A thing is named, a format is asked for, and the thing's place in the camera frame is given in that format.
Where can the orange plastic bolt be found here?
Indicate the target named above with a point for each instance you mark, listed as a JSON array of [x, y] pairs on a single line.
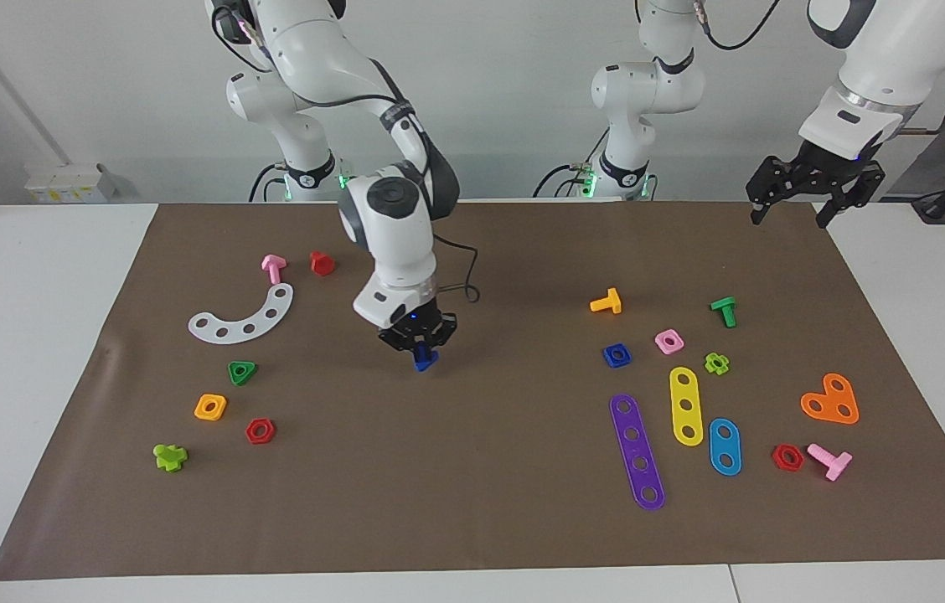
[[609, 303]]

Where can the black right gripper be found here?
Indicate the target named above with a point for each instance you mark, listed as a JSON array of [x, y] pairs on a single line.
[[414, 325]]

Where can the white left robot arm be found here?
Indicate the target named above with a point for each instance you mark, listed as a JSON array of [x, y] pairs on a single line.
[[900, 50]]

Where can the pink plastic bolt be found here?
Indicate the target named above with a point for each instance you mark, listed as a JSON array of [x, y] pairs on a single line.
[[274, 268], [834, 463]]

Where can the green plastic bolt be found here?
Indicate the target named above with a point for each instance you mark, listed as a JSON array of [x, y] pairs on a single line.
[[725, 311]]

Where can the purple four-hole strip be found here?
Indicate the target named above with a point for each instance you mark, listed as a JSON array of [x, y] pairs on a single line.
[[630, 420]]

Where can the red hexagon plastic nut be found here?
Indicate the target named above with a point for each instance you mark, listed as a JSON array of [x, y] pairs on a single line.
[[799, 459], [271, 429]]

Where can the blue plastic bolt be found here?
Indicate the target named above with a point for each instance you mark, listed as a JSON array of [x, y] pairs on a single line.
[[425, 361]]

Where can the brown table mat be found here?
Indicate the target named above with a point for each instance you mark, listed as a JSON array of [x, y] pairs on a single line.
[[456, 486]]

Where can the blue square plastic nut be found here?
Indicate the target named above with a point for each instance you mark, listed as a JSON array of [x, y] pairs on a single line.
[[606, 350]]

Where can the orange heart-shaped plate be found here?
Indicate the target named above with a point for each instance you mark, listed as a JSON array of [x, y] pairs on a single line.
[[830, 400]]

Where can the orange square plastic nut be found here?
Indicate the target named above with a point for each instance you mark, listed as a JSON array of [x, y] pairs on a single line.
[[222, 402]]

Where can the blue two-hole strip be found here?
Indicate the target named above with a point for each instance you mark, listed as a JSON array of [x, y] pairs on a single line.
[[725, 447]]

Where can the lime cross-head plastic bolt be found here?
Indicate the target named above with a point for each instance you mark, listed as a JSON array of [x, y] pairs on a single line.
[[169, 458]]

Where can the lime flower plastic nut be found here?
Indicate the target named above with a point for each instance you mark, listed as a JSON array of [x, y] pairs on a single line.
[[709, 365]]

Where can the yellow three-hole strip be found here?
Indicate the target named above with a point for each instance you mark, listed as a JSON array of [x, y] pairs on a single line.
[[685, 392]]

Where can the white power strip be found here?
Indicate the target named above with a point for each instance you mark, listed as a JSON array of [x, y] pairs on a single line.
[[62, 182]]

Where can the white curved perforated strip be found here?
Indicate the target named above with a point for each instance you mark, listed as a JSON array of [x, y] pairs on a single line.
[[261, 322]]

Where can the red plastic bolt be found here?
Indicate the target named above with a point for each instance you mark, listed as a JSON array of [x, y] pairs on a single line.
[[322, 265]]

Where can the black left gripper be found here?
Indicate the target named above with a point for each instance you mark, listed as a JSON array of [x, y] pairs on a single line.
[[828, 163]]

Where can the pink square plastic nut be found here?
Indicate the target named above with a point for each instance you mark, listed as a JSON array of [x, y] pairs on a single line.
[[660, 338]]

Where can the green triangle plastic nut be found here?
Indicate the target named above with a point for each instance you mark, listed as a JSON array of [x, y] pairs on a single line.
[[250, 367]]

